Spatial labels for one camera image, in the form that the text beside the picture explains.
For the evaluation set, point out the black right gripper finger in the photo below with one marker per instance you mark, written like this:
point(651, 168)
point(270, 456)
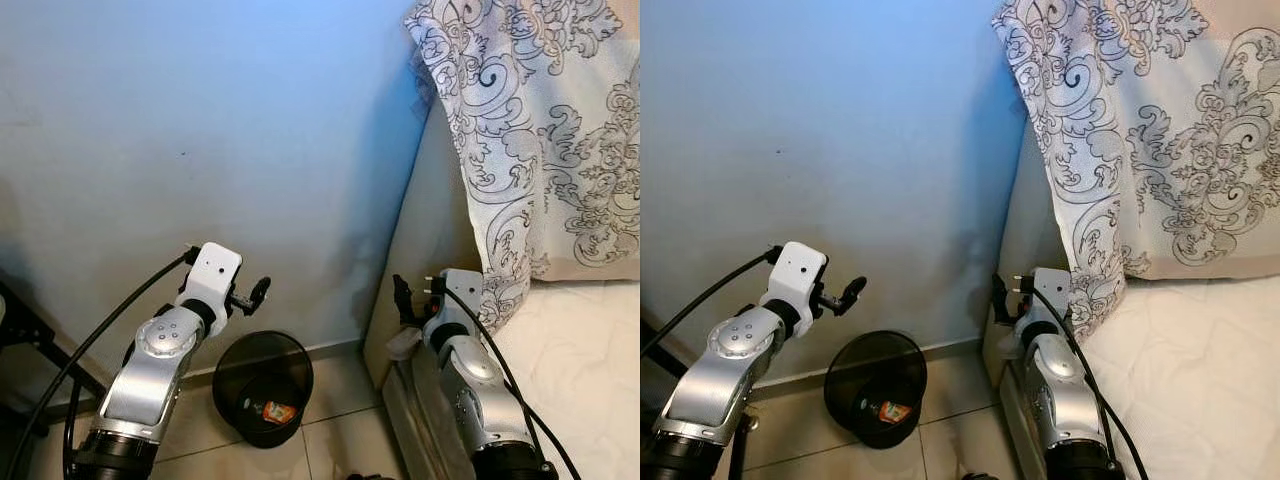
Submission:
point(402, 295)
point(1000, 293)

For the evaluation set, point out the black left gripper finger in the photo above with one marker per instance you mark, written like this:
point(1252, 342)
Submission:
point(260, 290)
point(853, 290)

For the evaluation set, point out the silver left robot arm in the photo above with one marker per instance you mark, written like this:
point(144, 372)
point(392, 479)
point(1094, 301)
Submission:
point(150, 370)
point(730, 370)

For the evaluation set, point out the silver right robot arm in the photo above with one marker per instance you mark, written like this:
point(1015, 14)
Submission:
point(480, 390)
point(1065, 390)

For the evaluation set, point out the black mesh trash bin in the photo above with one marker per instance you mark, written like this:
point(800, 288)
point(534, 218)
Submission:
point(250, 370)
point(865, 370)

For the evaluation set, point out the orange wrapper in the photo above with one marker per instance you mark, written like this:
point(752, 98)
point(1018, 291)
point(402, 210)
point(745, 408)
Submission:
point(280, 412)
point(895, 412)

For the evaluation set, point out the black metal stand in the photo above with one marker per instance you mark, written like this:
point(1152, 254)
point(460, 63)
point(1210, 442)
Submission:
point(30, 335)

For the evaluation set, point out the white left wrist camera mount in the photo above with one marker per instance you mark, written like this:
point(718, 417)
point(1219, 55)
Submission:
point(800, 265)
point(215, 265)

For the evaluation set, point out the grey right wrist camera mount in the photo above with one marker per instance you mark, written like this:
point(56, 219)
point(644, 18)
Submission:
point(1050, 285)
point(462, 285)

